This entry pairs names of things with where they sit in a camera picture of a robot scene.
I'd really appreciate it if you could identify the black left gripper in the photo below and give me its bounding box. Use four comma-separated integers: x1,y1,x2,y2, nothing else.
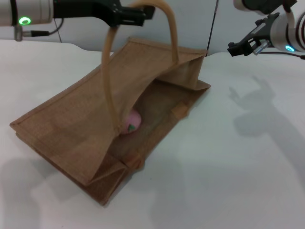
53,0,155,26

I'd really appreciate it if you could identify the right arm cable with connector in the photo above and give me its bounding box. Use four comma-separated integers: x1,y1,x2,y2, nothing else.
253,40,305,60

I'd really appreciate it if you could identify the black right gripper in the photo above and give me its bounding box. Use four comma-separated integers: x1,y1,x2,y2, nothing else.
227,13,280,57

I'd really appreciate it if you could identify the pink toy peach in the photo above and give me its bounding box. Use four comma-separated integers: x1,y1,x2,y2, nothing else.
119,108,142,136

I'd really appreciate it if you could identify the brown woven jute handbag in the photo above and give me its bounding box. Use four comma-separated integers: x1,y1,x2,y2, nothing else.
10,0,212,207

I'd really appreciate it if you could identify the right wrist camera housing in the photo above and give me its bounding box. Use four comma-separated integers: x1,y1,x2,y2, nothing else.
233,0,298,27

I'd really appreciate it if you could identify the left arm cable with connector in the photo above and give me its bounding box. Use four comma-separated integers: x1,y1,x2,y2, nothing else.
13,18,64,42

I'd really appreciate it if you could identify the arm cable with connector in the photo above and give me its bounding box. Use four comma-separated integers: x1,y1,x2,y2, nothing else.
253,40,305,60
13,18,64,42

